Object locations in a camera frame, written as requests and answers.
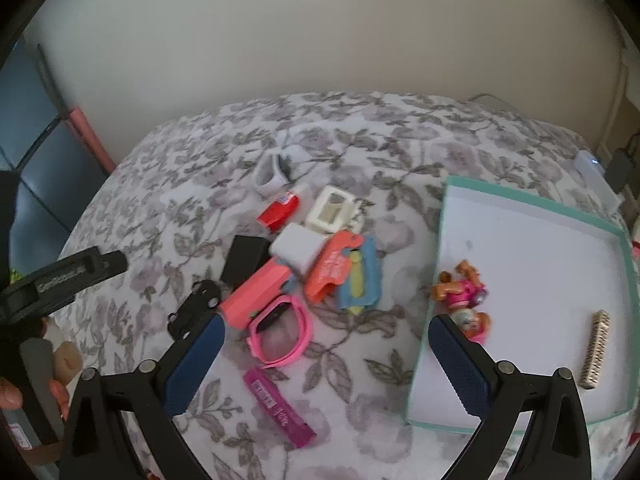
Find patterned beige block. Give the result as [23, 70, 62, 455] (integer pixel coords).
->
[579, 310, 612, 389]

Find white electronic device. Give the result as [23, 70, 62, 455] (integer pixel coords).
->
[574, 149, 624, 212]

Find floral blanket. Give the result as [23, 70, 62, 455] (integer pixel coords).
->
[52, 91, 632, 480]

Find puppy toy figures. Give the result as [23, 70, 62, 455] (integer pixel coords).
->
[432, 259, 494, 346]

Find pink pole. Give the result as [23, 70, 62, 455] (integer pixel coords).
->
[66, 106, 117, 175]

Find dark wardrobe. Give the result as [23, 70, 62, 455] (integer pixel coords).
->
[0, 42, 110, 281]

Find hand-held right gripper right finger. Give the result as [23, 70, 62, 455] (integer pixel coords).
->
[429, 314, 598, 480]

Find coral pink box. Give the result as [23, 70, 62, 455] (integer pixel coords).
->
[217, 257, 297, 329]

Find white coiled band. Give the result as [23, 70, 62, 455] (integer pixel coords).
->
[254, 146, 302, 197]

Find red glue tube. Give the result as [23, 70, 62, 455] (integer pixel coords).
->
[257, 190, 302, 234]

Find small black box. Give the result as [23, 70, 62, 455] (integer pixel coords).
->
[606, 149, 634, 194]

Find blue and yellow toy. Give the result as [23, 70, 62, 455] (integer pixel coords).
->
[339, 236, 382, 317]

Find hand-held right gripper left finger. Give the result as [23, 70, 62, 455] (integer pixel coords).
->
[60, 312, 226, 480]

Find thin grey cable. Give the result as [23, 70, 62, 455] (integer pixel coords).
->
[466, 92, 507, 107]

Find pink wrist watch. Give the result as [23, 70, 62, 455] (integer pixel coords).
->
[247, 294, 314, 366]

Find teal cardboard box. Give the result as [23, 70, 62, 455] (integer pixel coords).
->
[405, 176, 632, 434]

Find orange plastic toy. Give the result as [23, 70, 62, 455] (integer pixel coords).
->
[304, 230, 372, 304]

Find white charger cube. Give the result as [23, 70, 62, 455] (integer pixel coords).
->
[269, 224, 322, 277]

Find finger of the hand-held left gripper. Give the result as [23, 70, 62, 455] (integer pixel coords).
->
[167, 280, 222, 342]

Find black charger adapter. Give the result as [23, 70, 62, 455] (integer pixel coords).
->
[220, 235, 272, 292]

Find person's left hand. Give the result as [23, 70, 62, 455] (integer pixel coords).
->
[0, 317, 71, 421]

